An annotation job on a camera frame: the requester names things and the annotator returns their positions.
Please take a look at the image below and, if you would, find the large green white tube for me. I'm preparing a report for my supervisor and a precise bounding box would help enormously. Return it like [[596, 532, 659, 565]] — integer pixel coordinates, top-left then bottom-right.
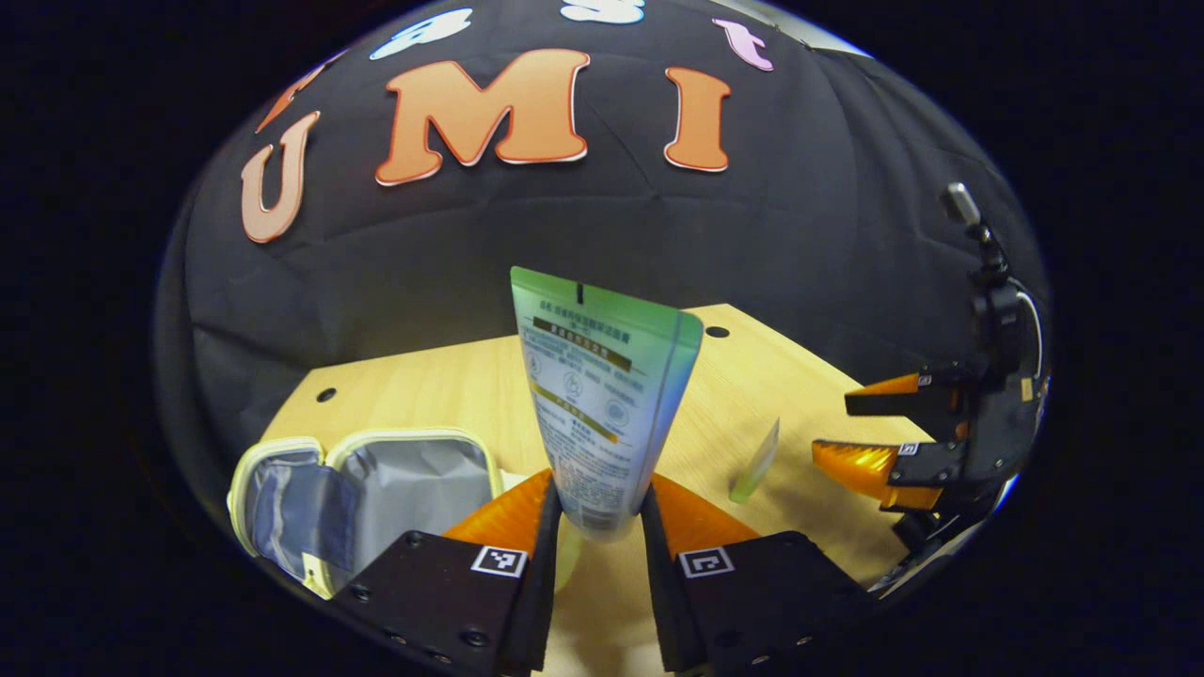
[[510, 266, 705, 595]]

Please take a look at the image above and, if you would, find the pale yellow suitcase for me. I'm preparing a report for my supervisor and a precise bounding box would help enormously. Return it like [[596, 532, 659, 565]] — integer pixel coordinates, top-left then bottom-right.
[[228, 428, 505, 600]]

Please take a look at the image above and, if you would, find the small green tube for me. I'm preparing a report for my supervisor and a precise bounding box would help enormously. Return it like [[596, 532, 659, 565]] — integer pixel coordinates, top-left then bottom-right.
[[729, 418, 782, 504]]

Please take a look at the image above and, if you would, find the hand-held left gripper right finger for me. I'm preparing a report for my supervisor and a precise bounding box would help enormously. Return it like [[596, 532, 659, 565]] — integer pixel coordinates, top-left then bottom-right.
[[640, 473, 871, 676]]

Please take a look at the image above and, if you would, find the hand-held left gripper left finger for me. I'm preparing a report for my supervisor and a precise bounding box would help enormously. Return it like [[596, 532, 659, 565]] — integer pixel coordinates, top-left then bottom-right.
[[329, 468, 563, 677]]

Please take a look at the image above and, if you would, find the black backdrop cloth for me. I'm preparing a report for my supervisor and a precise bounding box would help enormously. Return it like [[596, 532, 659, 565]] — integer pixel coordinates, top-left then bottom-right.
[[155, 0, 1053, 490]]

